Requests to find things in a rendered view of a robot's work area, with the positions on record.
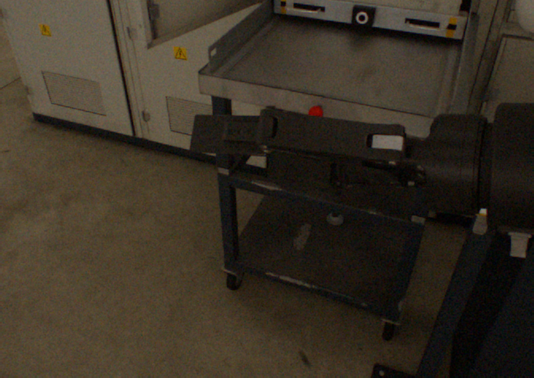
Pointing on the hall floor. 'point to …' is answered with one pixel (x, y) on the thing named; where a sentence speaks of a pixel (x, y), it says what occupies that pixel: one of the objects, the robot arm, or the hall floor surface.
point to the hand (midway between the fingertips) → (247, 151)
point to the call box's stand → (450, 302)
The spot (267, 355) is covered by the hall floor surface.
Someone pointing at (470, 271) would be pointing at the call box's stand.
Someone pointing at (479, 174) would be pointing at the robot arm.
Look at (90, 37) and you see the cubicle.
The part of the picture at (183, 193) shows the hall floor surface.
